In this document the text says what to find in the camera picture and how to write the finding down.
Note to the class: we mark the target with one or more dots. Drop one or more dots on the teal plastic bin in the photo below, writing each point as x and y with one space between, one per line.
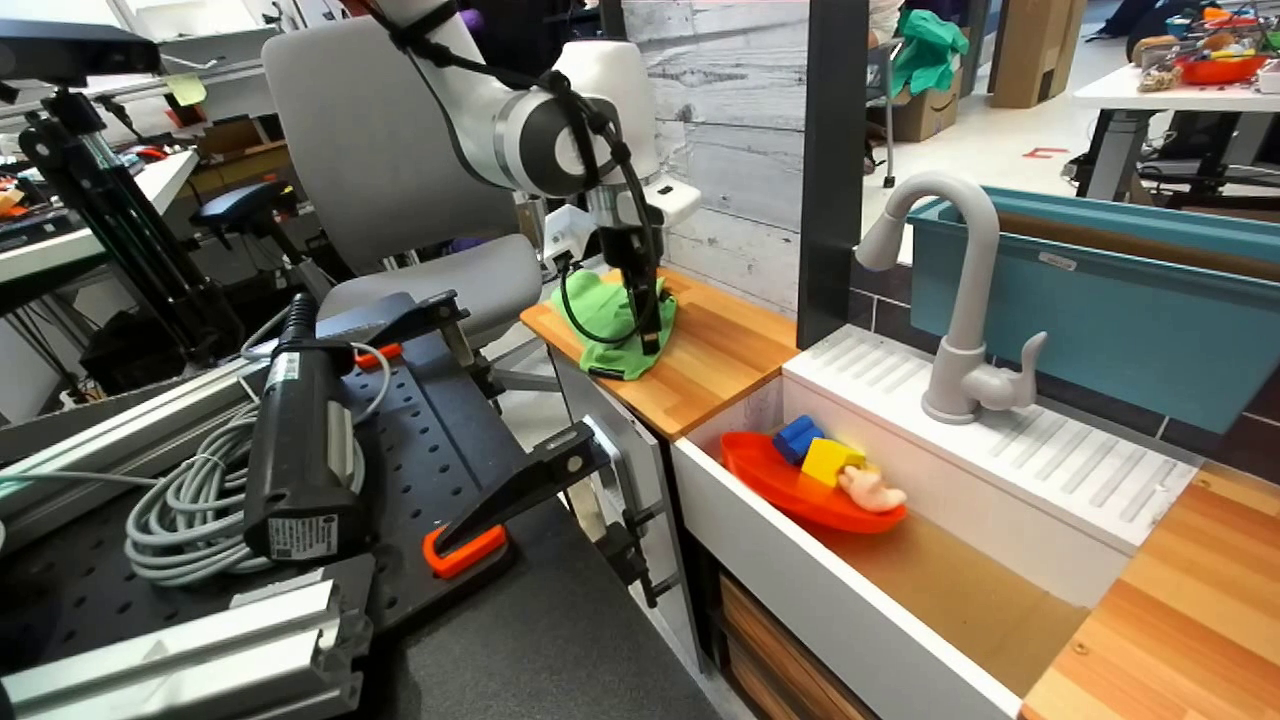
1106 323

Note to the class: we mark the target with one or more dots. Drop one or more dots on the orange black clamp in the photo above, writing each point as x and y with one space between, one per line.
412 326
512 502

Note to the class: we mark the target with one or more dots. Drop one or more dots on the green bag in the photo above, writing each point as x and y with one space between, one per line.
927 48

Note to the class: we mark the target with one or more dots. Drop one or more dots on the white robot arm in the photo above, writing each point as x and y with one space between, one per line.
494 125

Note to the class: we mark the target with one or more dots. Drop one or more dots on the wooden toy kitchen counter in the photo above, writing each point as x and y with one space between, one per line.
720 355

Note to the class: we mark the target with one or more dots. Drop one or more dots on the long aluminium rail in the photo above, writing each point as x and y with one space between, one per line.
122 432

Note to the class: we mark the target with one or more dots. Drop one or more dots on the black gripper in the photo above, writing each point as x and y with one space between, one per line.
627 251

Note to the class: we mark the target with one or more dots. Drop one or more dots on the white table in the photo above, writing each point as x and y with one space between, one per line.
1175 115

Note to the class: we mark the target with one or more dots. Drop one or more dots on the blue toy block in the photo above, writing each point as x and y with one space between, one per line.
798 437

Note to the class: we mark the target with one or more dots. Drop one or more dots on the yellow toy block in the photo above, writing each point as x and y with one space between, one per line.
825 461

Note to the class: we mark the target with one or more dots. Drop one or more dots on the red toy basket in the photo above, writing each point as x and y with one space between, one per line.
1219 71

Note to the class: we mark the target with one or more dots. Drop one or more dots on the black tripod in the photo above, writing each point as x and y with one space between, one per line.
126 224

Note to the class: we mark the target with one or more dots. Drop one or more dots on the black vertical post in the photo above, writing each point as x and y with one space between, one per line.
830 160

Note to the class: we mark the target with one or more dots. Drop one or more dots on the cardboard box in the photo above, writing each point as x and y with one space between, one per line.
1033 45

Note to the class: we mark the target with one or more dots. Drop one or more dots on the red bowl with toys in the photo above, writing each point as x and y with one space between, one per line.
801 502

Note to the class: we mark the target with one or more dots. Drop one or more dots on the black stereo camera bar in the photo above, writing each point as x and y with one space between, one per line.
302 442

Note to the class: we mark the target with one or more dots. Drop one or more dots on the short aluminium extrusion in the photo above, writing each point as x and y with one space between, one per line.
175 663

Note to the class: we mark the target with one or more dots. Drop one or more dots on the grey office chair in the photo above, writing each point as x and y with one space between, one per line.
372 146

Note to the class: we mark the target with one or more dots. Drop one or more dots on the pink toy figure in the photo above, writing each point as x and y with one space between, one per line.
877 488

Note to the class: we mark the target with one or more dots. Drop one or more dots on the black perforated breadboard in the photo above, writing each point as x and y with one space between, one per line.
425 455

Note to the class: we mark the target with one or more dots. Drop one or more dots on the grey toy faucet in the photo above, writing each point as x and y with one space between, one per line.
964 265

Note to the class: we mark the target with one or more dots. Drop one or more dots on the dark office chair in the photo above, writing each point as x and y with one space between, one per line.
243 202

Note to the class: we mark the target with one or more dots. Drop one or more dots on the white toy sink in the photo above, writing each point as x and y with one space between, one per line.
1055 445

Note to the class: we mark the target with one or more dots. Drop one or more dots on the green towel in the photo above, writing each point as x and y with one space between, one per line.
605 326

